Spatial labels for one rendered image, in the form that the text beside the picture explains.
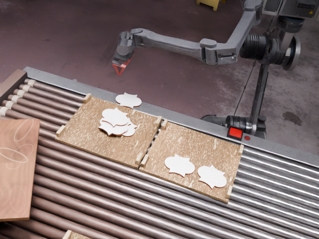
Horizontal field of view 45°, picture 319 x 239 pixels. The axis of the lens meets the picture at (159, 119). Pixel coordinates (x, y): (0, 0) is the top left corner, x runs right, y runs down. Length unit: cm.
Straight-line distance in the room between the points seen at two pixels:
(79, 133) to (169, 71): 220
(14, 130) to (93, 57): 237
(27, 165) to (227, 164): 87
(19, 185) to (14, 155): 15
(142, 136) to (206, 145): 31
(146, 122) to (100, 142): 27
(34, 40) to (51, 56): 35
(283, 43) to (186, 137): 77
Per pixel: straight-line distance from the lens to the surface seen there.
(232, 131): 198
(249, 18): 182
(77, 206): 160
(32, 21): 461
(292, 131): 363
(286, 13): 213
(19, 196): 150
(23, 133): 171
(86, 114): 192
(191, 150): 181
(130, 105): 201
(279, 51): 224
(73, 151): 178
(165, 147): 180
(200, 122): 199
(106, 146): 177
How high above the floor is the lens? 224
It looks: 42 degrees down
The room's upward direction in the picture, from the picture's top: 10 degrees clockwise
